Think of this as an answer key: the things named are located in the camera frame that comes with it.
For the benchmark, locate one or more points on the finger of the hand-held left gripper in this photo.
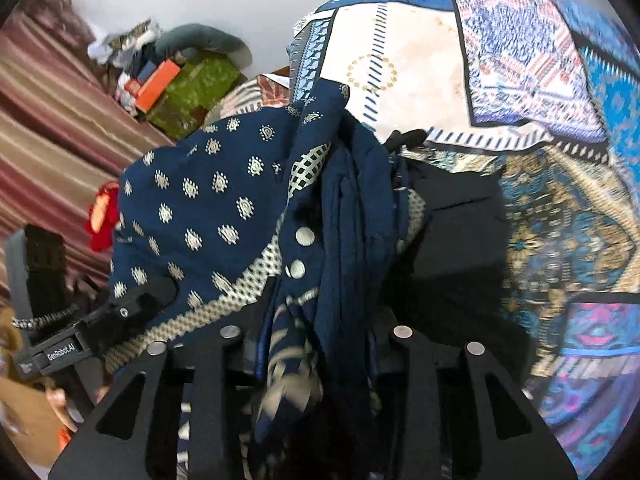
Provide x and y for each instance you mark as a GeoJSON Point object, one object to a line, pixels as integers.
{"type": "Point", "coordinates": [140, 300]}

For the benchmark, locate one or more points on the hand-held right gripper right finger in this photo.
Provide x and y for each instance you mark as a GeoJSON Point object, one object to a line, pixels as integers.
{"type": "Point", "coordinates": [415, 400]}

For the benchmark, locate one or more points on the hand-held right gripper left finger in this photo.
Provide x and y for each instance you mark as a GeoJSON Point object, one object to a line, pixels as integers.
{"type": "Point", "coordinates": [210, 385]}

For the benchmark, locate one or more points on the pile of crumpled clothes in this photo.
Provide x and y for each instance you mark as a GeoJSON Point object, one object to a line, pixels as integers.
{"type": "Point", "coordinates": [122, 45]}

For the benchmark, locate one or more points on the person's left hand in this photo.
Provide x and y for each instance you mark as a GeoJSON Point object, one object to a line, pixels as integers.
{"type": "Point", "coordinates": [62, 407]}

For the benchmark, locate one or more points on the red plush toy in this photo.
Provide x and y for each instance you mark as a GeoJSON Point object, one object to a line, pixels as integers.
{"type": "Point", "coordinates": [102, 220]}

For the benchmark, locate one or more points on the red striped curtain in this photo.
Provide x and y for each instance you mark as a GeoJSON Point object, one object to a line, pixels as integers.
{"type": "Point", "coordinates": [55, 130]}

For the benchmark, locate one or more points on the black garment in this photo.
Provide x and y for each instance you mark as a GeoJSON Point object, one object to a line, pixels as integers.
{"type": "Point", "coordinates": [460, 240]}

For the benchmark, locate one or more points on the orange box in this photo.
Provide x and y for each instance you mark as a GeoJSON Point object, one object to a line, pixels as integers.
{"type": "Point", "coordinates": [157, 85]}

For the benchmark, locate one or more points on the green patterned cloth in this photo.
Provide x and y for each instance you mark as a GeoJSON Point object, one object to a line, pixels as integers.
{"type": "Point", "coordinates": [200, 90]}

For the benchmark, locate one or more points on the blue gold paisley cloth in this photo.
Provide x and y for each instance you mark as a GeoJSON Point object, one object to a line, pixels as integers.
{"type": "Point", "coordinates": [575, 250]}

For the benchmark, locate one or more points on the beige patterned cloth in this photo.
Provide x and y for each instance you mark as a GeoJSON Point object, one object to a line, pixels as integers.
{"type": "Point", "coordinates": [255, 97]}

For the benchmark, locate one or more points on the grey curved pillow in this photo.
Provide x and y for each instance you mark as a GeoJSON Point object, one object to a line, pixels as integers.
{"type": "Point", "coordinates": [210, 40]}

